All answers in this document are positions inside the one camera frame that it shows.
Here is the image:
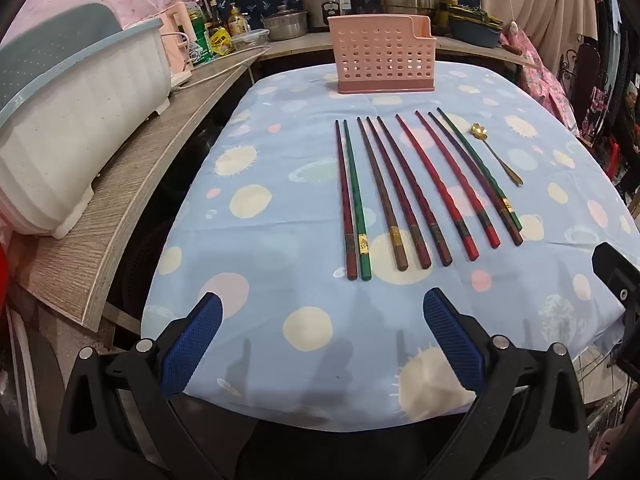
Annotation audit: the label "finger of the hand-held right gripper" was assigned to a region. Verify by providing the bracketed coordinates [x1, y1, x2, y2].
[591, 241, 640, 312]

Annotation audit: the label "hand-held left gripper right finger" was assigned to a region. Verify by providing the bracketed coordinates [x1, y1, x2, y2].
[422, 287, 591, 480]

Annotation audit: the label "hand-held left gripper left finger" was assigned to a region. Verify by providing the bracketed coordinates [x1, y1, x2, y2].
[56, 291, 241, 480]

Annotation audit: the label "brown chopstick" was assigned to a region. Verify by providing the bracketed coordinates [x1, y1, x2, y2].
[356, 116, 409, 271]

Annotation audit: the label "dark purple chopstick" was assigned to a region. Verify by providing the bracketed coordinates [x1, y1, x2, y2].
[428, 110, 524, 247]

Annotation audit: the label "dark red chopstick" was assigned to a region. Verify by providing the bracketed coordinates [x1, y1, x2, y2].
[366, 116, 432, 270]
[334, 119, 359, 281]
[376, 115, 454, 267]

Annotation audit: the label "green chopstick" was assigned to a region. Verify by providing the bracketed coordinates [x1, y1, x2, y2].
[437, 106, 523, 232]
[343, 118, 374, 281]

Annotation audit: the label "pink perforated utensil holder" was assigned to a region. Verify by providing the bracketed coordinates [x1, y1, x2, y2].
[327, 15, 437, 95]

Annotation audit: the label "wood grain counter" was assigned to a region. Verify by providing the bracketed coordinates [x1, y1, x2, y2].
[15, 30, 541, 333]

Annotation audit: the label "gold flower spoon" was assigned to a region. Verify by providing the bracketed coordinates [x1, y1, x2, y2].
[468, 122, 524, 187]

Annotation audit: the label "black metal chair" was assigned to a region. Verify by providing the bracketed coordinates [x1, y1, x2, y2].
[560, 42, 608, 126]

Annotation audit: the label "pink floral garment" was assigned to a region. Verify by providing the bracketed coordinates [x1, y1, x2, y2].
[502, 22, 581, 136]

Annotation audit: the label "white dish box grey lid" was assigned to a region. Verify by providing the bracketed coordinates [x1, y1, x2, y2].
[0, 2, 172, 240]

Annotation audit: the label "hanging clothes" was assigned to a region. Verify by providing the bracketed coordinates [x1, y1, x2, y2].
[595, 0, 640, 91]

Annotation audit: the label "blue plastic basin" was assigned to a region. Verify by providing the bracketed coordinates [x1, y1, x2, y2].
[447, 5, 503, 49]

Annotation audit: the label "beige curtain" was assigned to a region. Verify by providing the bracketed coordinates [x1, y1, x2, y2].
[477, 0, 601, 68]

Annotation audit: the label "green tin can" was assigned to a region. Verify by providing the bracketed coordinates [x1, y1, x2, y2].
[189, 10, 213, 67]

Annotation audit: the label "yellow snack packet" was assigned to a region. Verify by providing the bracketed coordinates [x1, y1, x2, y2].
[209, 27, 233, 57]

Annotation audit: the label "clear food container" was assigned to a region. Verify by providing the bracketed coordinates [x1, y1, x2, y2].
[231, 29, 270, 52]

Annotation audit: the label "pink electric kettle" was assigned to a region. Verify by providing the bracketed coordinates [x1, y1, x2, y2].
[162, 4, 197, 75]

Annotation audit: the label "small steel pot with lid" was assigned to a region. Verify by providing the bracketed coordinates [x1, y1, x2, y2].
[262, 5, 308, 42]

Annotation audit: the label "steel rice cooker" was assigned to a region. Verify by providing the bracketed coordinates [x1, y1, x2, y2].
[301, 0, 357, 32]

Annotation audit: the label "white power cable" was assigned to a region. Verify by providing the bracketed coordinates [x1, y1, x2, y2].
[170, 45, 271, 95]

